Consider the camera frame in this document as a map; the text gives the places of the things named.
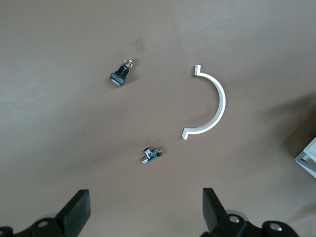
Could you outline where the black push button switch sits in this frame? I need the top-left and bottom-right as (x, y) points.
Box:
(109, 58), (134, 87)

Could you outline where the white drawer cabinet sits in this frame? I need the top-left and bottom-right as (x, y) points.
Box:
(295, 137), (316, 179)

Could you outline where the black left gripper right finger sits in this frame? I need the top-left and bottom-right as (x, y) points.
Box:
(201, 187), (248, 237)

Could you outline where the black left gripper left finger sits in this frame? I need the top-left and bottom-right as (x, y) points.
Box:
(17, 189), (91, 237)

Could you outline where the chrome tee pipe fitting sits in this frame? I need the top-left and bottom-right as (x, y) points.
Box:
(141, 146), (163, 165)

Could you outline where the white half-round pipe clamp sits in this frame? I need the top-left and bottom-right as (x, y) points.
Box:
(182, 64), (227, 141)

